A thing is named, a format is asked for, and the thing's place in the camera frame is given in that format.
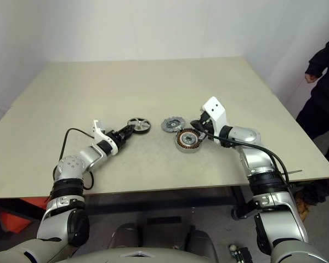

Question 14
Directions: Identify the grey toothed gear plate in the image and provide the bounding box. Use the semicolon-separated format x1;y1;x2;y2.
161;117;184;133

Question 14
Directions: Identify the black table frame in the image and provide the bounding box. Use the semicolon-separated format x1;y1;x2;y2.
0;180;319;220

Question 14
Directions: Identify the tan brown shoe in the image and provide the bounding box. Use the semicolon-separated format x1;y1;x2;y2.
295;191;311;221

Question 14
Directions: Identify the dark rounded shape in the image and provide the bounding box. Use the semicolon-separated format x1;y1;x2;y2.
108;223;139;250

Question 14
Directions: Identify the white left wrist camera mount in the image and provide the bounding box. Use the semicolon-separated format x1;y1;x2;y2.
92;119;118;156

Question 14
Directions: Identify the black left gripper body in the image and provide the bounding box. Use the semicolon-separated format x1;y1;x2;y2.
106;128;129;145

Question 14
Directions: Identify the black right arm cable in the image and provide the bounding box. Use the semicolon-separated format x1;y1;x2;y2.
202;128;291;187

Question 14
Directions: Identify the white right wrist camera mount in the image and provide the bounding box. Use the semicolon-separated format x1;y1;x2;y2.
202;96;228;140

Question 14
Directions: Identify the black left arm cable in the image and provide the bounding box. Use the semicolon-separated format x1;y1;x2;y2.
53;128;97;191

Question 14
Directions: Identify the orange plastic object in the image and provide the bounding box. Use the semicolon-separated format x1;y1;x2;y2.
0;197;42;233

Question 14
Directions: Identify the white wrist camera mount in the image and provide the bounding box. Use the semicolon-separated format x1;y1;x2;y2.
202;96;228;140
92;119;118;156

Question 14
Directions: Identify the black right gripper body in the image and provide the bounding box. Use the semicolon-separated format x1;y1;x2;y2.
198;111;216;142

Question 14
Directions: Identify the silver spoked rotor cover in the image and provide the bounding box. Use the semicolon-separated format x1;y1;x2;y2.
127;117;152;135

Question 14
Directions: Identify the black device with white knob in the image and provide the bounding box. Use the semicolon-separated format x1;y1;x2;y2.
228;243;253;263

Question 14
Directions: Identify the motor stator with copper windings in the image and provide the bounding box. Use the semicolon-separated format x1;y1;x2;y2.
175;129;204;155

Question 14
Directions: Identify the grey robot torso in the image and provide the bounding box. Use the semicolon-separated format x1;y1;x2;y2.
63;248;217;263

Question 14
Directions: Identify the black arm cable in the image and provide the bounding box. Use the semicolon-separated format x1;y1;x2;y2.
202;128;291;187
53;128;97;191

